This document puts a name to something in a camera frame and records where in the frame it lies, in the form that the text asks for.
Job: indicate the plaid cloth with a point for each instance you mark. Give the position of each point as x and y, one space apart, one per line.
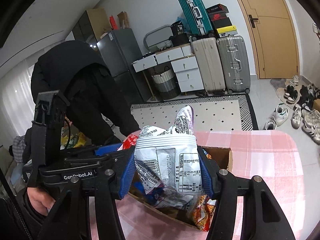
17 147

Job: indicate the person's left hand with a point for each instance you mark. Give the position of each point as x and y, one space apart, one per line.
37 200

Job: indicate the grey refrigerator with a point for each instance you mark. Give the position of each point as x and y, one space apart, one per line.
120 52

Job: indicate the red black shoe box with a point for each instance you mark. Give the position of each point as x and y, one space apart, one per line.
217 17

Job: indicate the grey white snack bag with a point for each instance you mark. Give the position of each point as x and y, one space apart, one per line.
172 160

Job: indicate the teal suitcase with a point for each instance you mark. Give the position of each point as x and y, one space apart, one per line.
195 15

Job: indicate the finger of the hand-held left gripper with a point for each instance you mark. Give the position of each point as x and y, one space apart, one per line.
107 149
123 156

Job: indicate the woven laundry basket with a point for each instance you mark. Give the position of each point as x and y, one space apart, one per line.
165 82

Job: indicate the yellow green packet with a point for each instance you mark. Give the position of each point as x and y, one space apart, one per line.
76 140

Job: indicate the black printed bag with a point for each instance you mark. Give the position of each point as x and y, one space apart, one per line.
178 28

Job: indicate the beige suitcase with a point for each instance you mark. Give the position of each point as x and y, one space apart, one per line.
207 65

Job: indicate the brown paper bag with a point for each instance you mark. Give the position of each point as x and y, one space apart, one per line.
123 20

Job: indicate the grey door mat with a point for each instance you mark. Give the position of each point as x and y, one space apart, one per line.
277 87

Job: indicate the silver suitcase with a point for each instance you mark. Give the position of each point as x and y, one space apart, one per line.
233 62

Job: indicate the blue plastic bag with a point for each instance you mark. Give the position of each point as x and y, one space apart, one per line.
179 20

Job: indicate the white curtain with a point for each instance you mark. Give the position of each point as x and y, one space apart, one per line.
15 92

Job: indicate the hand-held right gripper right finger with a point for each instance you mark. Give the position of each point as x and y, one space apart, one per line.
207 177

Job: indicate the brown cardboard box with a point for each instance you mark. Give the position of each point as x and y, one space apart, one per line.
222 157

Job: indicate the pile of sneakers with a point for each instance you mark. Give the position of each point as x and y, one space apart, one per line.
300 110

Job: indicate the white drawer desk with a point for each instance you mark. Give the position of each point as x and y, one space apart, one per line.
187 75

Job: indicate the pink checked tablecloth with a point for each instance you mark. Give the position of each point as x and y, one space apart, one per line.
262 167

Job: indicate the orange noodle snack bag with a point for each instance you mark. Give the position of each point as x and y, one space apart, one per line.
202 212

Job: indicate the person's left forearm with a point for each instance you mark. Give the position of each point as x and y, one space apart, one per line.
17 220

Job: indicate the tan wooden door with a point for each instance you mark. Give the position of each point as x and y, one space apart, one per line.
270 30

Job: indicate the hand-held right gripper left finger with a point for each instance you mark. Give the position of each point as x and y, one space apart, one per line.
126 177

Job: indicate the dark tall cabinet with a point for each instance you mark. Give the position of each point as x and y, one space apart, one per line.
92 25

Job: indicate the oval mirror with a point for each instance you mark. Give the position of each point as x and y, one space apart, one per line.
158 37

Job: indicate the purple cartoon snack bag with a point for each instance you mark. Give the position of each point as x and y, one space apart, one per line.
157 192

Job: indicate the red paper bag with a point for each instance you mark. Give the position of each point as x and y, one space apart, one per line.
113 23

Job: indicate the red triangular snack bag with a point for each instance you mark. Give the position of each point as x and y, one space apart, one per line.
130 142

